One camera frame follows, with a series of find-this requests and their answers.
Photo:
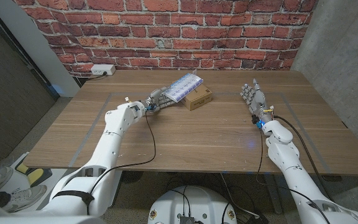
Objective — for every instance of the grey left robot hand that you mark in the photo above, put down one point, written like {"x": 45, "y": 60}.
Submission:
{"x": 157, "y": 100}

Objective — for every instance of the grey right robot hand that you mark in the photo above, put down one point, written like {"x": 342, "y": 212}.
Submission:
{"x": 257, "y": 99}

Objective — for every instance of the white blue weekly pill organizer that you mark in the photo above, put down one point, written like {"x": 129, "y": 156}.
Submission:
{"x": 182, "y": 88}

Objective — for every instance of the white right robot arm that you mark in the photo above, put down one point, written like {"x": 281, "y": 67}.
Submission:
{"x": 291, "y": 161}

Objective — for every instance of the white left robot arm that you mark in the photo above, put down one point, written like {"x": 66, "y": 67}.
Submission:
{"x": 104, "y": 155}

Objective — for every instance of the brown cardboard packing box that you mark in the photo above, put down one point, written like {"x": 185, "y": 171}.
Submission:
{"x": 199, "y": 99}

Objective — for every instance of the white power outlet box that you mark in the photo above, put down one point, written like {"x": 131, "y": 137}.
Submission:
{"x": 102, "y": 69}

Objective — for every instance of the red brick print backdrop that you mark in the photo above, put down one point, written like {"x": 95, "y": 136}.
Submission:
{"x": 166, "y": 31}

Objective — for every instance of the grey table leg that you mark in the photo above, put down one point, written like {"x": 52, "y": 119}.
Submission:
{"x": 273, "y": 193}

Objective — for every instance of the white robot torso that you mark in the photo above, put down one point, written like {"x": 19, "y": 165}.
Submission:
{"x": 191, "y": 202}

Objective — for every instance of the yellow black floor object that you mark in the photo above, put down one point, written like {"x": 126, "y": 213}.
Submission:
{"x": 34, "y": 175}

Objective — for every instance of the dark grey door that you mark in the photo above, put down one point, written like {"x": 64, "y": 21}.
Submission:
{"x": 11, "y": 102}

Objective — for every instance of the white door frame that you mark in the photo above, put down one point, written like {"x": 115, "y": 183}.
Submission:
{"x": 42, "y": 46}

